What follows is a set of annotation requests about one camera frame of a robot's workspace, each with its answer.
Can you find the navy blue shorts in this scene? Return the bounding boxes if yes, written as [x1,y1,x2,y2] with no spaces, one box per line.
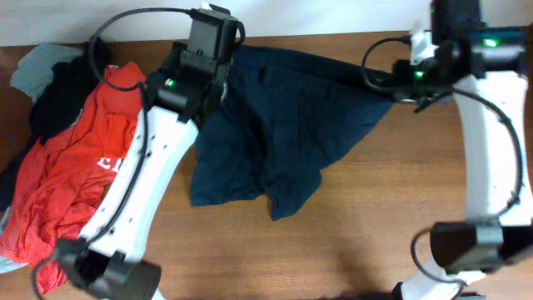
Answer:
[190,46,392,220]

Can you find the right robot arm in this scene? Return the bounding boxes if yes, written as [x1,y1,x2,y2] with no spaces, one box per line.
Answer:
[381,1,532,300]

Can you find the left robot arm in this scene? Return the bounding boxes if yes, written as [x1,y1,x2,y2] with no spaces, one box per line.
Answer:
[52,3,246,299]

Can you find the black garment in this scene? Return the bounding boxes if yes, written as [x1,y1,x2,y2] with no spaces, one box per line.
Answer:
[0,39,113,212]

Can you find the light grey garment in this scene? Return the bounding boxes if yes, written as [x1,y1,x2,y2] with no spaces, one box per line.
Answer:
[0,42,87,275]

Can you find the red t-shirt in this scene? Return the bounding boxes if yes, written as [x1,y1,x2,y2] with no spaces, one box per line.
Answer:
[0,61,147,295]

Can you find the left black cable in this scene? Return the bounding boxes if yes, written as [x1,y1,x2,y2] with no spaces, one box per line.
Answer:
[31,7,247,300]

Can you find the black cable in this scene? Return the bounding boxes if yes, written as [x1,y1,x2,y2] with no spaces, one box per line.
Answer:
[31,7,247,300]
[360,35,524,300]

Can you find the right black cable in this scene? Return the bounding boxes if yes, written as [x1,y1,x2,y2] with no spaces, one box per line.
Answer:
[360,35,524,300]

